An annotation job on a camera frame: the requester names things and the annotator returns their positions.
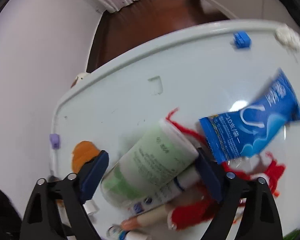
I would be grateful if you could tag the orange round lump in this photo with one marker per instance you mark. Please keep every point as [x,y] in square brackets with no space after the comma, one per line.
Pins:
[83,153]

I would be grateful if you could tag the white tube with blue label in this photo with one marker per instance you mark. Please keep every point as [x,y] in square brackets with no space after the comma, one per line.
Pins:
[165,192]

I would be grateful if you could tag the white putty lump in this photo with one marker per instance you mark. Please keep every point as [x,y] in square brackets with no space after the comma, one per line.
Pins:
[287,37]

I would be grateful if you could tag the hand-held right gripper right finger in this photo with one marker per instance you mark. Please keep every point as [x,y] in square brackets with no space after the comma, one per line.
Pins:
[210,177]

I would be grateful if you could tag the blue snack packet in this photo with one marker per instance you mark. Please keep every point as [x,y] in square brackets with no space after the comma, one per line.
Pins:
[255,125]

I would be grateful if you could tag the purple clip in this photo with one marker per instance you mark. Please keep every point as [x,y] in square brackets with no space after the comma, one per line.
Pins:
[55,141]

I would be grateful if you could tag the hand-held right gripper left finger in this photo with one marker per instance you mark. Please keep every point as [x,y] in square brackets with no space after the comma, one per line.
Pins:
[95,173]

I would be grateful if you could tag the red yarn tangle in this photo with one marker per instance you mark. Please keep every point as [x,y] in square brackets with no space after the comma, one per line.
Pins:
[190,211]

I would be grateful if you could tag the beige pen with orange tip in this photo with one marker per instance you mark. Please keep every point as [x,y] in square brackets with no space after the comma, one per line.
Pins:
[150,217]

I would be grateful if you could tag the small blue white wrapper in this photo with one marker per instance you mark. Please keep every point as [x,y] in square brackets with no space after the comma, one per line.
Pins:
[115,233]

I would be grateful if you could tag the blue clip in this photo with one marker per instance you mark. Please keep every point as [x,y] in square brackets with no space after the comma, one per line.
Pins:
[241,40]

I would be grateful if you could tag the white bottle with green label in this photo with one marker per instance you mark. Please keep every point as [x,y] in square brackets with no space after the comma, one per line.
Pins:
[152,162]

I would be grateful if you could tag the small white plastic piece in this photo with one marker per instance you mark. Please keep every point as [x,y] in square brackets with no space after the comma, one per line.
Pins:
[92,207]

